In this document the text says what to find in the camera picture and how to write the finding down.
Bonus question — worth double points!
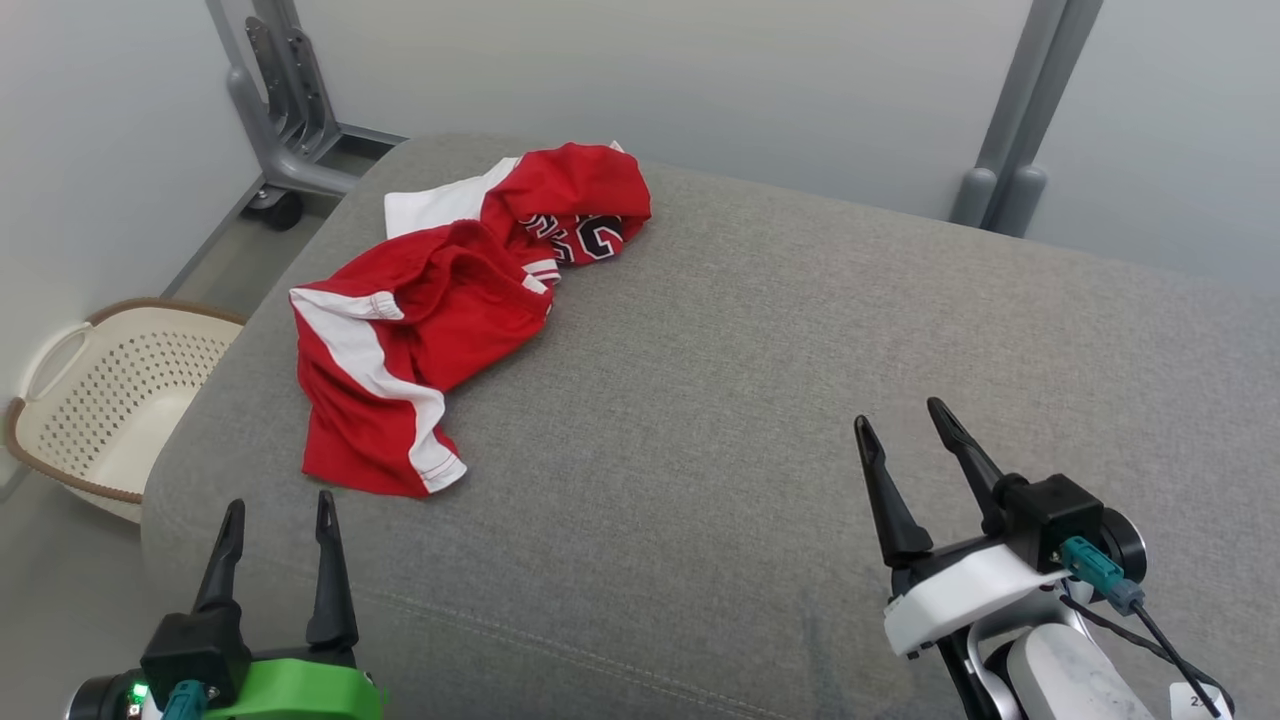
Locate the red jersey with white sleeves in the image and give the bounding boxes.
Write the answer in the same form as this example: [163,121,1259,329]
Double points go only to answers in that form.
[384,141,653,288]

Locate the black caster wheel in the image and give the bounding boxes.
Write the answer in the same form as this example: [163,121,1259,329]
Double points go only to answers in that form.
[243,188,305,233]

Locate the cream perforated laundry basket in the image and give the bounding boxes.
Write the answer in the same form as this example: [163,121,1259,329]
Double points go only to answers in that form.
[5,297,249,525]

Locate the grey fabric sofa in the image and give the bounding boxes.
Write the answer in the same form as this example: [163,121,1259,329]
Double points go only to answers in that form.
[140,133,1280,720]

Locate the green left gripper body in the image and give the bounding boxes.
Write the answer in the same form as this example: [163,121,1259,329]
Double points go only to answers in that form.
[205,645,386,720]

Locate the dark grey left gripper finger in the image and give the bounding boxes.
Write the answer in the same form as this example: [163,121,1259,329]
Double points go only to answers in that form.
[305,490,360,650]
[192,499,247,614]

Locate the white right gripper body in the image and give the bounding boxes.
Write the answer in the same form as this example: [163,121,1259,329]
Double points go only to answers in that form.
[883,536,1071,661]

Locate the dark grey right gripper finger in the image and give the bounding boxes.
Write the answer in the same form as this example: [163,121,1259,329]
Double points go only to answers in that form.
[927,397,1011,537]
[853,415,934,570]

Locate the grey partition double post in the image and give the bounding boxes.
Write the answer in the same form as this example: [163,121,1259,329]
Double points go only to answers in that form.
[949,0,1107,239]

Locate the black right cable teal plug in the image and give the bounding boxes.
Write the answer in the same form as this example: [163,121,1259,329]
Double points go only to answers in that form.
[1058,537,1233,719]

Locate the red shorts with white stripe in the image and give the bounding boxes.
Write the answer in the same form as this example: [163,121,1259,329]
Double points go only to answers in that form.
[289,219,557,499]

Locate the white cable label tag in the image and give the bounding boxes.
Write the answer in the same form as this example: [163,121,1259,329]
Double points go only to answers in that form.
[1169,683,1233,720]

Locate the grey partition foot bracket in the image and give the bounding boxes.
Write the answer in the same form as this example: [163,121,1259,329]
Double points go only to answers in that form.
[205,0,407,201]

